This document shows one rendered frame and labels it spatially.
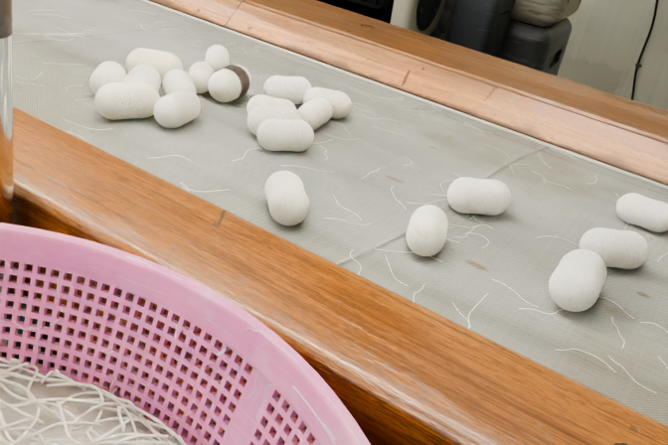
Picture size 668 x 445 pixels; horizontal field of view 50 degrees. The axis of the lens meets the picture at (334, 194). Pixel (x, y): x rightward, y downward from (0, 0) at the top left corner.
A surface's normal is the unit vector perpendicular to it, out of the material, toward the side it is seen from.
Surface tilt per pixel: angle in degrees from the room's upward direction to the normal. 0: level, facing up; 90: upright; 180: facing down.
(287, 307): 0
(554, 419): 0
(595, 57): 90
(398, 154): 0
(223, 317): 75
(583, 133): 45
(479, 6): 90
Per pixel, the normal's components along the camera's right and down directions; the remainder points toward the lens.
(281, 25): -0.24, -0.43
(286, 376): -0.70, -0.10
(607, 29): -0.46, 0.30
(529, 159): 0.18, -0.88
